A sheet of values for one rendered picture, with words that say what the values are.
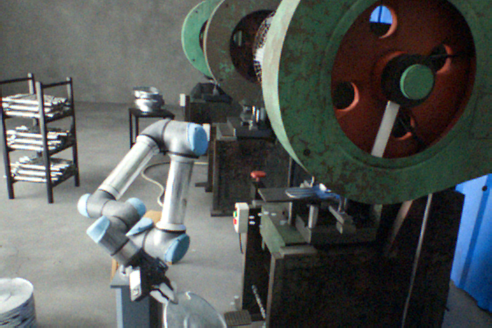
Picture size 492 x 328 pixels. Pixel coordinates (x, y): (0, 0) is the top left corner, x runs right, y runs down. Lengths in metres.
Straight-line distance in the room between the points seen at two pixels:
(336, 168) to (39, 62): 7.47
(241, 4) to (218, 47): 0.31
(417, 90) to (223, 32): 1.88
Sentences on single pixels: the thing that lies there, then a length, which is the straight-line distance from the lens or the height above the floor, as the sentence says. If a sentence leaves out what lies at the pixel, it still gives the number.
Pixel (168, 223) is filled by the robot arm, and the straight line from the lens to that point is 1.64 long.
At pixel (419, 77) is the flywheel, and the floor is 1.34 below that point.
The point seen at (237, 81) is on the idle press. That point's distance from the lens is 2.97.
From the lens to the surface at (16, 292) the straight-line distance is 2.26.
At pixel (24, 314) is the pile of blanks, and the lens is 2.20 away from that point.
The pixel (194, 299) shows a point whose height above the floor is 0.54.
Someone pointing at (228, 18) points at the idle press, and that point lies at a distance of 2.94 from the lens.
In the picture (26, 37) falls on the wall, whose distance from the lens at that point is 8.43.
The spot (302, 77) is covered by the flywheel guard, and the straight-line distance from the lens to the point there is 1.19.
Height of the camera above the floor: 1.42
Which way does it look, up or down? 19 degrees down
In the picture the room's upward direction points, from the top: 5 degrees clockwise
